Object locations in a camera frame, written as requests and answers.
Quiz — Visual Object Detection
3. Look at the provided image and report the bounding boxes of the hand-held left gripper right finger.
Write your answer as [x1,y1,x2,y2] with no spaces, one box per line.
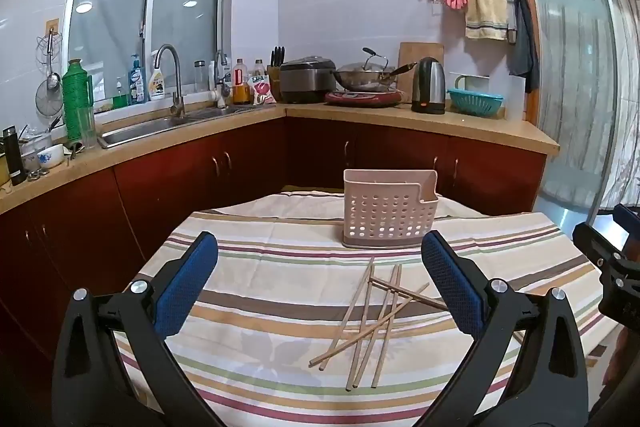
[421,230,591,427]

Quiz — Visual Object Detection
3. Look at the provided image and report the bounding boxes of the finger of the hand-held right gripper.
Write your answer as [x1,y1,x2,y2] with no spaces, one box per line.
[614,204,640,253]
[572,222,626,272]

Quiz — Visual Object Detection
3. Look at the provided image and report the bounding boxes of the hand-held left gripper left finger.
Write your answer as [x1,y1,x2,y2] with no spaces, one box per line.
[51,231,226,427]

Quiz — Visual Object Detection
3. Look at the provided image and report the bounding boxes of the pile of wooden chopsticks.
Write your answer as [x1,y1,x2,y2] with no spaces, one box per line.
[308,257,448,392]

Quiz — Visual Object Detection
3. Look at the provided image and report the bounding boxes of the pink perforated utensil holder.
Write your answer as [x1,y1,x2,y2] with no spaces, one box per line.
[341,168,438,249]

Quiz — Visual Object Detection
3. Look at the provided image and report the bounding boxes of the striped tablecloth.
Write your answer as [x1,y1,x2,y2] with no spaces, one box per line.
[115,189,617,427]

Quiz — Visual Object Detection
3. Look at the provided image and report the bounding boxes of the steel sink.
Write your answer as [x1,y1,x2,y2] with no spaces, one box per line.
[97,104,256,149]

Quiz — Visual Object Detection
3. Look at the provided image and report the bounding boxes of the white plastic board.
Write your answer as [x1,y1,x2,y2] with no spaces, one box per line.
[487,74,527,122]

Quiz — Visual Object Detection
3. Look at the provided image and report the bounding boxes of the beige kitchen countertop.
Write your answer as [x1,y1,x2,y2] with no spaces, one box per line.
[0,99,560,215]

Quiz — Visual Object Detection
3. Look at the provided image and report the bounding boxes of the teal plastic colander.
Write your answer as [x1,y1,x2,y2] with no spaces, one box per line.
[446,88,505,118]

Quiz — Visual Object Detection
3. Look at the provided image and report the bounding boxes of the steel kitchen faucet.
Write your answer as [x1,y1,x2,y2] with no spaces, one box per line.
[152,43,188,118]

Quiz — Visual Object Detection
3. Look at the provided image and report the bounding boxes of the white blue-print bowl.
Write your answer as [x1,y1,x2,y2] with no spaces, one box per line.
[35,143,66,168]

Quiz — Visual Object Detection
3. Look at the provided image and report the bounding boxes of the steel electric kettle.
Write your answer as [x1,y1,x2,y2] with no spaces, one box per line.
[411,57,447,115]

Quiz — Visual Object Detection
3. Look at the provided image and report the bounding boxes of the dark grey cloth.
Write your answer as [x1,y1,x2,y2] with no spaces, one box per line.
[507,0,541,94]

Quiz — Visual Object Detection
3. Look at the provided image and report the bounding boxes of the cooking oil bottle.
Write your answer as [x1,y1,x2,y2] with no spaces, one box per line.
[232,58,251,105]

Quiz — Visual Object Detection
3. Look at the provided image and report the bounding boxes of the red white packet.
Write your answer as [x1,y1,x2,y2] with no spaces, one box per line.
[249,76,277,106]

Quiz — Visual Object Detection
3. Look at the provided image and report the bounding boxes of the red induction cooker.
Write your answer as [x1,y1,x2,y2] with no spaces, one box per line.
[324,89,404,108]

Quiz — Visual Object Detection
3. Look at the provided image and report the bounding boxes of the white spray bottle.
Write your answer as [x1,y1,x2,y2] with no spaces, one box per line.
[148,50,169,100]

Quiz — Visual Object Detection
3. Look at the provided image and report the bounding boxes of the small filter tap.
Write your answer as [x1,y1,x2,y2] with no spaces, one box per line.
[209,49,234,108]

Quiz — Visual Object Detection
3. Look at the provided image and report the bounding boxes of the blue dish soap bottle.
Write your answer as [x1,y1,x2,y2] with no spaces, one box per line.
[127,53,147,105]

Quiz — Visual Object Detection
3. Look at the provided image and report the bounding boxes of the black flask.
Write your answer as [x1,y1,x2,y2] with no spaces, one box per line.
[1,125,28,186]

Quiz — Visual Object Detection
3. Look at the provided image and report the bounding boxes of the green thermos jug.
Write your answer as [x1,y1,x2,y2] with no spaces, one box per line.
[61,58,96,144]

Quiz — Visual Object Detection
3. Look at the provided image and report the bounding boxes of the steel wok with lid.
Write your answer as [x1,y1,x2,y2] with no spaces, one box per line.
[335,47,417,92]

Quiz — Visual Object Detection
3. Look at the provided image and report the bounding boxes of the wooden cutting board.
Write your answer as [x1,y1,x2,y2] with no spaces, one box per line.
[397,42,446,104]

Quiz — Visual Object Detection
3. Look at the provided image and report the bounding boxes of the knife block with knives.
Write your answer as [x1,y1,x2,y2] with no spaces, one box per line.
[266,46,287,102]

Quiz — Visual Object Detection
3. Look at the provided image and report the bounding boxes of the hanging steel strainer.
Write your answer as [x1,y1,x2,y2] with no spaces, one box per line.
[34,27,65,118]

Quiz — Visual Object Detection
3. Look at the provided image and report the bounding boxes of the grey rice cooker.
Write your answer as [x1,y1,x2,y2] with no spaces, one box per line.
[279,55,338,104]

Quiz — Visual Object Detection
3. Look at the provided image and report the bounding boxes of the yellow towel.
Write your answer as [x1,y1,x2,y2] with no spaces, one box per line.
[464,0,510,42]

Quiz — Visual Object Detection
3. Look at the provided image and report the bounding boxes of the sliding glass window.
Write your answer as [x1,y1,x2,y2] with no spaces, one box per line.
[65,0,237,100]

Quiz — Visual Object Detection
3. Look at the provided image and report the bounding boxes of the wooden frame glass door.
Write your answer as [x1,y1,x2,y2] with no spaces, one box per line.
[501,0,640,218]

